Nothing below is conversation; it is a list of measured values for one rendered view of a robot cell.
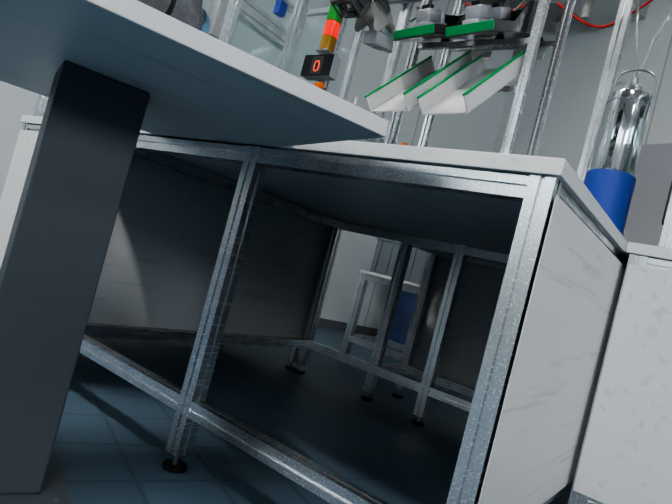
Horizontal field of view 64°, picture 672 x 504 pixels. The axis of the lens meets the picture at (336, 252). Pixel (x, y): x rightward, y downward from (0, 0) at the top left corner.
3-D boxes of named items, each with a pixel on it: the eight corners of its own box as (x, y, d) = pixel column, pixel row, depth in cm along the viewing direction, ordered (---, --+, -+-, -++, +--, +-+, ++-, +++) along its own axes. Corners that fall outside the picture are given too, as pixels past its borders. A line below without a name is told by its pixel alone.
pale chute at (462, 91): (468, 113, 118) (464, 93, 116) (421, 115, 128) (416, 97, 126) (531, 66, 133) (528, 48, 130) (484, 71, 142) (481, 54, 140)
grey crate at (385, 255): (453, 292, 321) (462, 255, 321) (367, 270, 358) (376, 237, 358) (478, 300, 355) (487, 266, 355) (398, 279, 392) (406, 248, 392)
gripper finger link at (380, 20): (382, 46, 131) (358, 16, 126) (394, 28, 132) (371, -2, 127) (390, 44, 129) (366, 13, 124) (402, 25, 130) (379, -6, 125)
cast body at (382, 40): (374, 42, 130) (381, 12, 129) (361, 43, 133) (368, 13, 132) (396, 53, 136) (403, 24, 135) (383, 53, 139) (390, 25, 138)
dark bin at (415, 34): (433, 34, 129) (433, 0, 127) (392, 41, 139) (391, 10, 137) (498, 37, 147) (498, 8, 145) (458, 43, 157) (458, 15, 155)
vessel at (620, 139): (631, 171, 175) (659, 59, 176) (585, 167, 183) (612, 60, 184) (636, 183, 186) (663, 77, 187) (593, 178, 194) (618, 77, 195)
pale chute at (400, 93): (409, 111, 127) (404, 92, 125) (369, 112, 137) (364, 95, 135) (474, 67, 141) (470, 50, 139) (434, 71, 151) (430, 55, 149)
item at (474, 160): (561, 175, 90) (565, 158, 90) (95, 128, 179) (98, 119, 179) (650, 283, 203) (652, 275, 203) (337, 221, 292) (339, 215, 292)
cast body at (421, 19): (427, 33, 131) (426, 2, 129) (413, 36, 135) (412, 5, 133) (448, 34, 137) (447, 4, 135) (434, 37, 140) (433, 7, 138)
